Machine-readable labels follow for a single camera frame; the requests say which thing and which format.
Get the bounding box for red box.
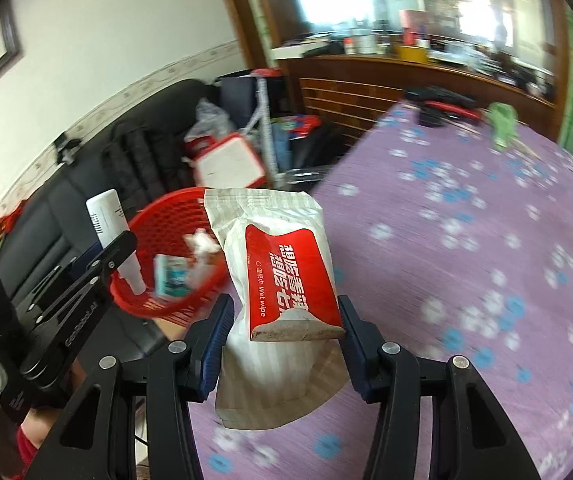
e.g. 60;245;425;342
399;9;427;43

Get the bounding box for white spray bottle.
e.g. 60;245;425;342
85;189;146;295

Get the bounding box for black sofa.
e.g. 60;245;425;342
0;79;227;361

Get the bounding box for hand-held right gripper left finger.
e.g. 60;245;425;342
26;294;236;480

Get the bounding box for metal tin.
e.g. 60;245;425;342
351;27;379;55

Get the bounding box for teal cartoon packet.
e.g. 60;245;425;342
154;254;192;298

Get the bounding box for white strap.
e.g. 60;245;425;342
246;77;280;176

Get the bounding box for purple floral tablecloth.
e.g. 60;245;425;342
186;102;573;480

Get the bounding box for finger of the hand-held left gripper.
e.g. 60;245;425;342
31;240;106;313
40;230;138;328

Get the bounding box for black case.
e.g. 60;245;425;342
417;107;444;128

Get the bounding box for wooden sideboard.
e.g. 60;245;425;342
274;55;557;156

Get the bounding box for crumpled plastic bag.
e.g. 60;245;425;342
184;99;234;143

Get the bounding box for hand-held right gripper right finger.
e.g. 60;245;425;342
337;295;542;480

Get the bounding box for black quilted cloth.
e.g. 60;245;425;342
101;125;197;201

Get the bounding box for white red-rimmed box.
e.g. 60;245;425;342
194;135;270;188

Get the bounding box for colourful bag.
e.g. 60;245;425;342
271;115;323;141

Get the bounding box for black wall plug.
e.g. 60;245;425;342
54;135;83;166

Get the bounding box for red black pliers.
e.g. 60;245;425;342
405;86;482;121

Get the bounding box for red plastic basket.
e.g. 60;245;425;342
110;186;237;318

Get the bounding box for person's left forearm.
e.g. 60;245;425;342
16;405;64;468

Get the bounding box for white tissue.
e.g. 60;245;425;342
184;229;222;286

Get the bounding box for green cloth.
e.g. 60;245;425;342
486;102;519;151

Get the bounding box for black shopping bag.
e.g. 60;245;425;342
216;74;287;121

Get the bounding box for white board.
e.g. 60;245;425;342
270;42;327;61

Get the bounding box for white red wet wipe pack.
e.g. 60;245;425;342
204;187;347;432

